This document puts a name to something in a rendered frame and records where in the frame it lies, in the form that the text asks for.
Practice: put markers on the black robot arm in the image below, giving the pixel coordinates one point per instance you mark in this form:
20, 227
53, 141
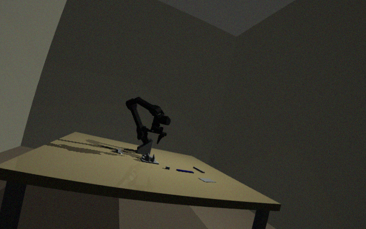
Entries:
154, 110

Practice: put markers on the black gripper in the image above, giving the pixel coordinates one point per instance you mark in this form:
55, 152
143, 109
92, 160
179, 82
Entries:
146, 130

